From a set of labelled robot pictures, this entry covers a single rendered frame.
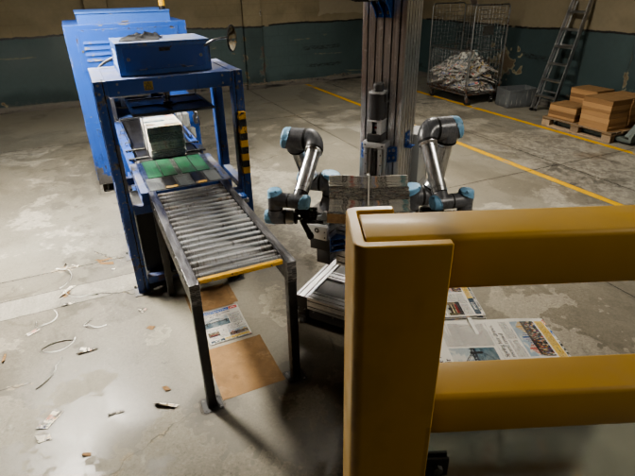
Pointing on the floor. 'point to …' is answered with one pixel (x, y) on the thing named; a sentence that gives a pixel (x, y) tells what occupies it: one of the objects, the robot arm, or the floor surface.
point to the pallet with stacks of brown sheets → (594, 112)
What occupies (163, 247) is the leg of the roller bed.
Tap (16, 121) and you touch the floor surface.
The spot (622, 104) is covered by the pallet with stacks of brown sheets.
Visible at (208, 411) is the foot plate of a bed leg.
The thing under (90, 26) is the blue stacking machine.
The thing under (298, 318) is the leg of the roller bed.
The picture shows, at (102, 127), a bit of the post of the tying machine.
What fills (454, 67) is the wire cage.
